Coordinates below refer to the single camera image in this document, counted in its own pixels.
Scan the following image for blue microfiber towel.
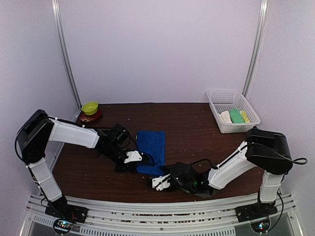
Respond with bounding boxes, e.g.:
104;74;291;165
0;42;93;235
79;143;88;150
136;130;165;176

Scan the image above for white towel with blue emblem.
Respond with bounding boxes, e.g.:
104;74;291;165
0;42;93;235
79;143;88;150
219;111;232;123

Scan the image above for white perforated plastic basket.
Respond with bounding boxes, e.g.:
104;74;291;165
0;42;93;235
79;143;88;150
206;90;261;134

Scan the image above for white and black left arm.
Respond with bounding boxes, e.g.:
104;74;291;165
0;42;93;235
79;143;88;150
15;109;144;218

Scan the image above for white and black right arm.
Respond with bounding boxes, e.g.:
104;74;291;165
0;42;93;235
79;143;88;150
146;127;293;217

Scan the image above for red floral ceramic bowl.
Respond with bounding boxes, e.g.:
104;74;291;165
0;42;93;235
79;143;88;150
79;109;102;122

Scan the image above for lime green plastic bowl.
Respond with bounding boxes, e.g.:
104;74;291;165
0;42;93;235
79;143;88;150
81;101;98;116

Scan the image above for rolled green towel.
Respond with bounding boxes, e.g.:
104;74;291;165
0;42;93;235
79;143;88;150
229;109;244;123

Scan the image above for right round circuit board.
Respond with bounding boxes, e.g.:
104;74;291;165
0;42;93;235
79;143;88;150
251;219;271;234

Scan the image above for round circuit board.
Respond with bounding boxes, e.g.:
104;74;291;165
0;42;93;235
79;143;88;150
53;219;73;234
251;219;271;234

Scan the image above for left round circuit board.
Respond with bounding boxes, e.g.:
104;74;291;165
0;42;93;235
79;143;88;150
53;219;73;234

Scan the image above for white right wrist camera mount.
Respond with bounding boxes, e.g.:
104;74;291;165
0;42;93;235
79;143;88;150
152;174;171;191

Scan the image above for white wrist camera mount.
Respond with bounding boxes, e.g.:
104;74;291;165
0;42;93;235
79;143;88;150
124;150;142;164
152;174;171;191

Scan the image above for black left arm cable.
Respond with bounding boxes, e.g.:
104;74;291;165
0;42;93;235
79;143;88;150
95;126;158;168

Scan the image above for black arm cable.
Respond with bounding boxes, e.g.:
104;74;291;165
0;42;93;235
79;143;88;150
95;126;158;168
246;142;308;222

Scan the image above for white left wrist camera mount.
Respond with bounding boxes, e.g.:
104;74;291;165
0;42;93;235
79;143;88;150
124;150;142;164

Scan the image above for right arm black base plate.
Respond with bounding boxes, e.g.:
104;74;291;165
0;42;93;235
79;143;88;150
235;203;278;222

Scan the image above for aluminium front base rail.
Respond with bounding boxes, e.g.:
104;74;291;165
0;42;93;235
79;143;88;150
17;194;306;236

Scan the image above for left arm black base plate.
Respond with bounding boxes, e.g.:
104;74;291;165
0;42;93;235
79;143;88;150
45;205;88;223

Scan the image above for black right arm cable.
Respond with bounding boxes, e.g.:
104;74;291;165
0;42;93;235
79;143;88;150
246;142;308;222

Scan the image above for left aluminium frame post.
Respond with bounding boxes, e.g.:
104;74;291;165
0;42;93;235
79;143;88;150
51;0;82;110

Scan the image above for aluminium frame post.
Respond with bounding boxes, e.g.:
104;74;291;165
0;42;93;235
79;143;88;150
242;0;269;99
51;0;82;110

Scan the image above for right aluminium frame post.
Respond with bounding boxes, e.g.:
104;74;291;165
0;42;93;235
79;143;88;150
242;0;269;99

